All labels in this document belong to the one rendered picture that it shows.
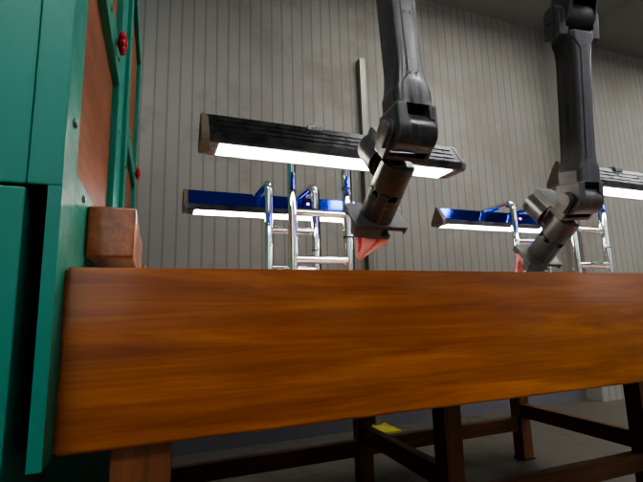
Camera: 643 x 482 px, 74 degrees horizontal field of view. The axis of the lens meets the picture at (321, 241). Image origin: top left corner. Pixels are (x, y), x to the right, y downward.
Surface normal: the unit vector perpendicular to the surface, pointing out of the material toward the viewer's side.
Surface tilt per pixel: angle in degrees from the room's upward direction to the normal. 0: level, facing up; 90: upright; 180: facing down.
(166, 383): 90
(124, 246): 90
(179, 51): 90
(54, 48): 90
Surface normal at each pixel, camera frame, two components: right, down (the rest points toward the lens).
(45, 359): 0.36, -0.16
